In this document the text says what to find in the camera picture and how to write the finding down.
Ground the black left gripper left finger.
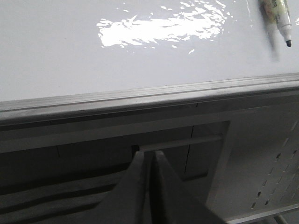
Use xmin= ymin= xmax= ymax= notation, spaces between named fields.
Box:
xmin=77 ymin=151 xmax=147 ymax=224

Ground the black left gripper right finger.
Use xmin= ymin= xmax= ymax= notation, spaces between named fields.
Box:
xmin=149 ymin=151 xmax=224 ymax=224

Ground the white black-tip whiteboard marker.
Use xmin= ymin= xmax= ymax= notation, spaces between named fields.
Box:
xmin=259 ymin=0 xmax=292 ymax=50

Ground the white whiteboard with aluminium frame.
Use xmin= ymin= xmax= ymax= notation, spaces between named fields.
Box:
xmin=0 ymin=0 xmax=299 ymax=126

